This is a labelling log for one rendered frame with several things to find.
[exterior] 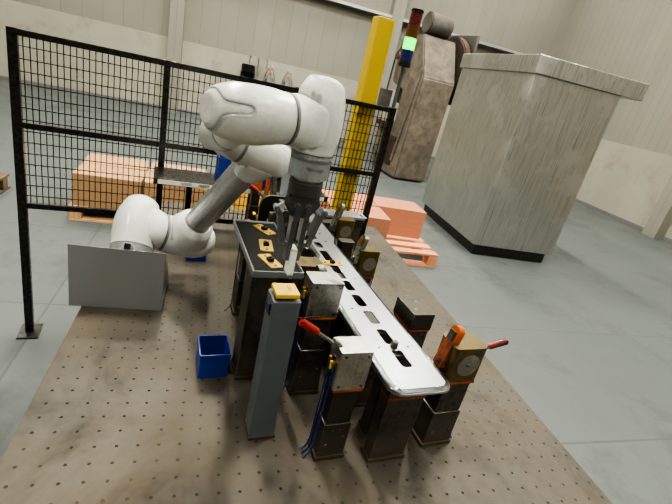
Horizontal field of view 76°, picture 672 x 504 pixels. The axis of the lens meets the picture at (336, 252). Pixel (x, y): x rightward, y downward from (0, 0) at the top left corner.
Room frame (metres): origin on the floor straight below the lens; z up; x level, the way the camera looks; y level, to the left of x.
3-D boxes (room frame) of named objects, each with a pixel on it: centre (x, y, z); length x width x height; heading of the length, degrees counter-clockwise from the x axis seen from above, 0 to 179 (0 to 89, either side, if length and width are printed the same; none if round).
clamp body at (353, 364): (0.92, -0.08, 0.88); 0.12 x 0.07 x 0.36; 115
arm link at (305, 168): (0.94, 0.10, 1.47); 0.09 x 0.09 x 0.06
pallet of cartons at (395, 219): (4.55, -0.33, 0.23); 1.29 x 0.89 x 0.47; 106
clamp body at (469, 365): (1.08, -0.43, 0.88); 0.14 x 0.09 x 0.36; 115
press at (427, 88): (9.41, -0.86, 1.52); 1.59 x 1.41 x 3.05; 18
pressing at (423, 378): (1.52, -0.01, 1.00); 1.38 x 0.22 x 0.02; 25
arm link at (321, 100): (0.93, 0.11, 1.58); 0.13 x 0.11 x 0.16; 130
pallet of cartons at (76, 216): (4.00, 1.95, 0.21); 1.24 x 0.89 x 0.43; 105
